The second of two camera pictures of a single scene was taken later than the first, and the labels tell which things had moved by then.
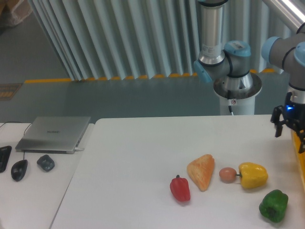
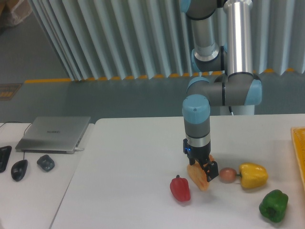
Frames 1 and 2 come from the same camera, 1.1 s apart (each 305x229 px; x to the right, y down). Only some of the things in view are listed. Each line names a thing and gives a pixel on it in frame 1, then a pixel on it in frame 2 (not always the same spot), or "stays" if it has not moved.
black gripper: (294, 115) → (201, 153)
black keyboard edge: (5, 153) stays
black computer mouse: (18, 169) stays
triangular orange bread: (200, 170) stays
